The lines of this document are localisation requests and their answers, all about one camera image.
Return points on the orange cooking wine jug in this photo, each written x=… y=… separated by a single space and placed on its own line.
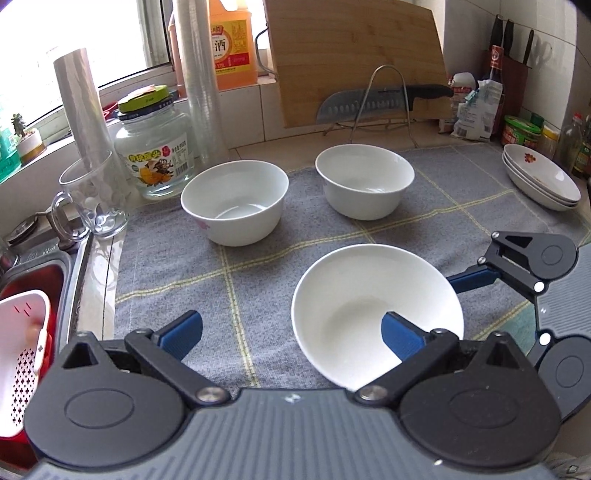
x=233 y=50

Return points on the white ceramic bowl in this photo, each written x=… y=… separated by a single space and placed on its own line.
x=235 y=194
x=351 y=300
x=364 y=170

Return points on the spice jar with yellow cap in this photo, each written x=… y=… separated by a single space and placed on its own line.
x=549 y=143

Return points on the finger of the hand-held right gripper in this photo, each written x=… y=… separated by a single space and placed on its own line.
x=475 y=279
x=541 y=348

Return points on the small jar with green cap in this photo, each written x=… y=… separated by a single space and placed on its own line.
x=538 y=119

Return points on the grey and teal checked mat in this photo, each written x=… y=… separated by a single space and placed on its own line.
x=258 y=277

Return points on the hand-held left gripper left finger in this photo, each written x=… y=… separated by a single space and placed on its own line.
x=180 y=334

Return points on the dark red knife block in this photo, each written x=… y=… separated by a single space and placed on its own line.
x=515 y=87

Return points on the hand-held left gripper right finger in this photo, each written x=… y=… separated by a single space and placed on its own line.
x=401 y=334

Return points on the small potted plant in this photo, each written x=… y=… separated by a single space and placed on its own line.
x=30 y=145

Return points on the bamboo cutting board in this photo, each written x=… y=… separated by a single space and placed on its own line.
x=351 y=46

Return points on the clear glass mug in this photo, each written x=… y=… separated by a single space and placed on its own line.
x=99 y=203

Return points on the thin plastic wrap roll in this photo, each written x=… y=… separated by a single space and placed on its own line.
x=81 y=106

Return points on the glass bottle with red cap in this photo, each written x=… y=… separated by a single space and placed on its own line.
x=570 y=143

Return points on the dark soy sauce bottle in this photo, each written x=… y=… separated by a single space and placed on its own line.
x=496 y=64

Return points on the green binder clip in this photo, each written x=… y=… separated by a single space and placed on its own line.
x=471 y=96

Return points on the white printed plastic bag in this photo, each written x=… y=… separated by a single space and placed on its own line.
x=480 y=120

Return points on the glass jar with green lid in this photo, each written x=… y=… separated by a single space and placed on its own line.
x=152 y=157

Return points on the thick clear plastic roll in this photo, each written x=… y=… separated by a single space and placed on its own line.
x=201 y=83

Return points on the orange and white paper bag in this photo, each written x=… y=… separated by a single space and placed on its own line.
x=463 y=85

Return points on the plastic strainer basket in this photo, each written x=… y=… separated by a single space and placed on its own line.
x=27 y=369

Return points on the steel sink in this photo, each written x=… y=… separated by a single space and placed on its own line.
x=74 y=258

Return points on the sauce jar with green lid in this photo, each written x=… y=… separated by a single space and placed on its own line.
x=521 y=134

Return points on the green dish soap bottle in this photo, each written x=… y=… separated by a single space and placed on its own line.
x=7 y=159

